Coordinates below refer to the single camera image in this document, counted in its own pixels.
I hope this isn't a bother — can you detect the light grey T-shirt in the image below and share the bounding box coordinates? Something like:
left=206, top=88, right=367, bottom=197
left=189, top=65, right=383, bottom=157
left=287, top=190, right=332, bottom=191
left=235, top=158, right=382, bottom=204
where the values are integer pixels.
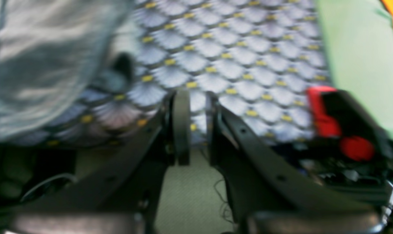
left=0, top=0, right=137, bottom=142

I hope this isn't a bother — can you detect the red side clamp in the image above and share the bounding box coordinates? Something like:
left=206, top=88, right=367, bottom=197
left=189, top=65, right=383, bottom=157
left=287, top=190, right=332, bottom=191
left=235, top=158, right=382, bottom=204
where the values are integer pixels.
left=306, top=86, right=379, bottom=162

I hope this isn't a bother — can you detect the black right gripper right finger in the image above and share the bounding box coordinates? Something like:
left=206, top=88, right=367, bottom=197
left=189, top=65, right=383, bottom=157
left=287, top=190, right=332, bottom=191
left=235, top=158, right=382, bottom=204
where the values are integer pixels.
left=206, top=92, right=384, bottom=234

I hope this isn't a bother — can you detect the patterned fan-print tablecloth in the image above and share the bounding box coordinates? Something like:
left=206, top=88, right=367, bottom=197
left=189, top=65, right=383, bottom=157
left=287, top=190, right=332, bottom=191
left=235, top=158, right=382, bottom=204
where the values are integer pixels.
left=11, top=0, right=329, bottom=147

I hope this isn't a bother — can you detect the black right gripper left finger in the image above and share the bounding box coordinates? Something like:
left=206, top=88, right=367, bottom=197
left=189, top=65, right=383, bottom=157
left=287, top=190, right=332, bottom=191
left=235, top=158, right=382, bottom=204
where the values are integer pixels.
left=11, top=90, right=190, bottom=234

